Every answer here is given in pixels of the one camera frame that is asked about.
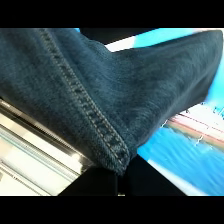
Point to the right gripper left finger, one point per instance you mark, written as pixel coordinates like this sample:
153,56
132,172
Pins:
96,183

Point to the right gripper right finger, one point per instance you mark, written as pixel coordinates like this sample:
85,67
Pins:
146,181

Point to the silver frame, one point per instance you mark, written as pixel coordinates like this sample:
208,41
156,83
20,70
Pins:
30,156

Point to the blue jeans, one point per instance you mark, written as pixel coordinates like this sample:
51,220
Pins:
110,93

